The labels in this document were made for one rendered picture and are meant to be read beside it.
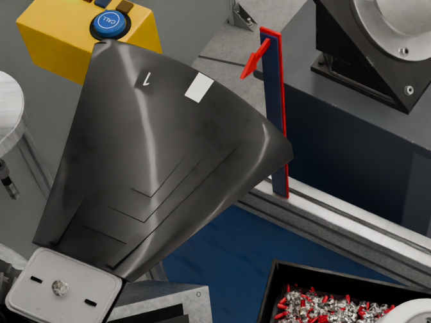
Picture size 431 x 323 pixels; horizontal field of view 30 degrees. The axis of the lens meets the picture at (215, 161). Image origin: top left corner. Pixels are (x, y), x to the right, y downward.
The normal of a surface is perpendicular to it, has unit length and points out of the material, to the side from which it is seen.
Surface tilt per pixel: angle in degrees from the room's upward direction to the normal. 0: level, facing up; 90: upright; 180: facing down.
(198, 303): 50
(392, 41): 44
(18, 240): 90
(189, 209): 15
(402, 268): 90
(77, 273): 1
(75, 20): 0
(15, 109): 0
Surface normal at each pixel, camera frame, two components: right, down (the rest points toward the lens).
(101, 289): -0.11, -0.55
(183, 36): 0.85, 0.38
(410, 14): -0.51, 0.78
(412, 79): 0.49, -0.09
